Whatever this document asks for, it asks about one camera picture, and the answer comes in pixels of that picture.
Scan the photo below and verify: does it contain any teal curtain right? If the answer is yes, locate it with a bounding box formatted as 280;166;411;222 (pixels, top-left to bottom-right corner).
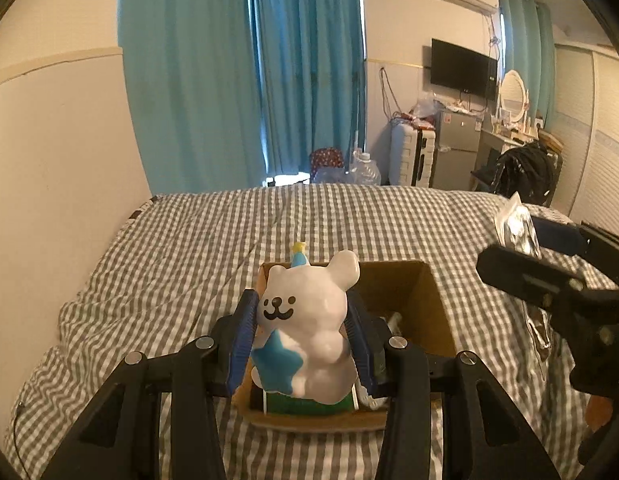
499;0;556;130

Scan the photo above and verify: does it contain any teal curtain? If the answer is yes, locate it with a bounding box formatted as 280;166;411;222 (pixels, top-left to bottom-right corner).
117;0;367;193
499;0;556;130

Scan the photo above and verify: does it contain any white louvred wardrobe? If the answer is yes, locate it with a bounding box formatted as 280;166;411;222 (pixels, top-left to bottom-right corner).
550;44;619;235

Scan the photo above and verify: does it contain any teal curtain left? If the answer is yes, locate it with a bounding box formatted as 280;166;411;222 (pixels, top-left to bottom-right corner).
117;0;367;193

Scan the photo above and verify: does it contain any dark red patterned bag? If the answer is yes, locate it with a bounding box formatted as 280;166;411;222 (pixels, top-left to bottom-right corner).
309;148;344;180

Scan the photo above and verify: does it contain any white bear figurine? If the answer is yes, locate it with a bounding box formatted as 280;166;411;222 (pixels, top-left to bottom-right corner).
251;250;360;405

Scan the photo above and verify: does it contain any black wall television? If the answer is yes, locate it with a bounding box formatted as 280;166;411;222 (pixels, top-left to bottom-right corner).
430;39;498;101

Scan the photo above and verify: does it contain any white suitcase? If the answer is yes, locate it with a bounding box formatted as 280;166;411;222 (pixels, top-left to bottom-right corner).
389;122;436;188

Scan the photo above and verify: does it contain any silver blister pack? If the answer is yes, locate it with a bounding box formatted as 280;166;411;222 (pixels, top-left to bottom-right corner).
495;192;551;363

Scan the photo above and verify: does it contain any white green carton box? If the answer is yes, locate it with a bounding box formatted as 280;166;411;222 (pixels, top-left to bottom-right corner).
262;392;356;416

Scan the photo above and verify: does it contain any brown cardboard box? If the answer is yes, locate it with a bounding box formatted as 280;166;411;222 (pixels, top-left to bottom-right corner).
232;260;457;434

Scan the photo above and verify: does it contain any oval white vanity mirror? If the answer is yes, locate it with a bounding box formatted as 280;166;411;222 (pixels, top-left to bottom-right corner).
498;70;529;124

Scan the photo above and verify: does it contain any silver mini fridge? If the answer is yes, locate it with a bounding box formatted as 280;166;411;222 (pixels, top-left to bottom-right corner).
431;110;482;191

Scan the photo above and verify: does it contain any large water jug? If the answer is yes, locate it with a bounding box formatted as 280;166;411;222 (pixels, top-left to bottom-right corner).
347;148;382;185

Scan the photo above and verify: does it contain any grey checkered bed cover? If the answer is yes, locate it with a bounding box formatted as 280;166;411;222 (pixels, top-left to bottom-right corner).
4;184;587;479

